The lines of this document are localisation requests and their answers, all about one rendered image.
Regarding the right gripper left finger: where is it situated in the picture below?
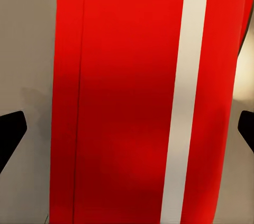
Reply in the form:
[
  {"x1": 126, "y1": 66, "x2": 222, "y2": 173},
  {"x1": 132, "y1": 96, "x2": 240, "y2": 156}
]
[{"x1": 0, "y1": 111, "x2": 27, "y2": 173}]

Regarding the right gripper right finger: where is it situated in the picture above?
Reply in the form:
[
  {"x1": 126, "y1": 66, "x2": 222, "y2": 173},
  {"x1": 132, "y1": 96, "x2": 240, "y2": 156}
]
[{"x1": 238, "y1": 110, "x2": 254, "y2": 152}]

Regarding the radio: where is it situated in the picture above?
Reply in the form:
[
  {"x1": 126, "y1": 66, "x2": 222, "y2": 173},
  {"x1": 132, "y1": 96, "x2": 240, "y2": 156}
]
[{"x1": 49, "y1": 0, "x2": 254, "y2": 224}]

